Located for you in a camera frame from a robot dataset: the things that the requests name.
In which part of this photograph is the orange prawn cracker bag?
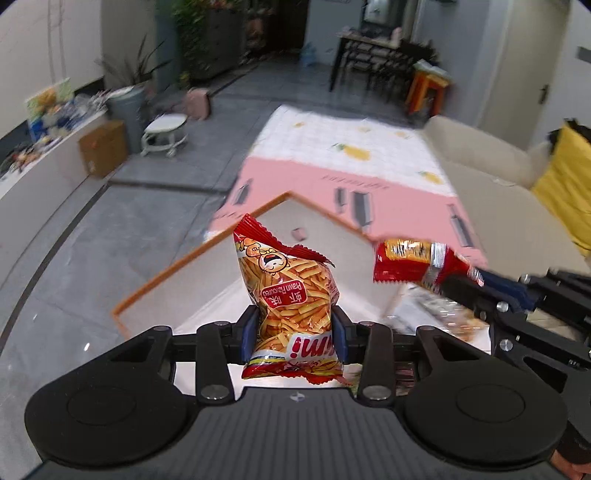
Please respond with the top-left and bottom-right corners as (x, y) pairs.
(233, 214), (344, 385)

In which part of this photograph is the red snack packet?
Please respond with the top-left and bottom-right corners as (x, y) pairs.
(373, 238), (484, 291)

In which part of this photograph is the person's right hand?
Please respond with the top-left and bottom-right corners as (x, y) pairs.
(551, 451), (591, 480)

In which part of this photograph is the orange white storage box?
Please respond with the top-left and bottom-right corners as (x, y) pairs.
(113, 193), (490, 351)

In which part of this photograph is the beige sofa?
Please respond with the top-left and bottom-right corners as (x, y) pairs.
(421, 115), (590, 278)

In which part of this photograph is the yellow cushion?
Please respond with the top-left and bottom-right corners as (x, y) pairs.
(531, 123), (590, 258)

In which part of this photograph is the pink white tablecloth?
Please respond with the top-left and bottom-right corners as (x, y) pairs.
(208, 105), (488, 267)

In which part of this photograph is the white round stool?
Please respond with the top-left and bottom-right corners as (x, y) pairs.
(140, 113), (188, 158)

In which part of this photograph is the orange stool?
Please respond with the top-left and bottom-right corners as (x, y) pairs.
(406, 70), (451, 117)

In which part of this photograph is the brown cardboard box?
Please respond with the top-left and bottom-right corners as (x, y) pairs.
(78, 120), (128, 178)

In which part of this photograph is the pink small suitcase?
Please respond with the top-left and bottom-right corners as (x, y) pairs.
(183, 88), (211, 120)

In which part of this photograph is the white tv cabinet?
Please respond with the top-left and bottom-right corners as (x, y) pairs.
(0, 111), (107, 280)

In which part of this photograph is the grey trash bin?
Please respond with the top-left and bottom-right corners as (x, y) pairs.
(106, 86), (147, 154)

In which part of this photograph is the dark dining table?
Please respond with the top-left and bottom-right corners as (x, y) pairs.
(329, 32), (448, 100)

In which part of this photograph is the potted green plant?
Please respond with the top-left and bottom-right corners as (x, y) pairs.
(95, 36), (171, 87)

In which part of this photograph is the blue water jug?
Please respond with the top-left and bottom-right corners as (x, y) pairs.
(301, 42), (317, 68)

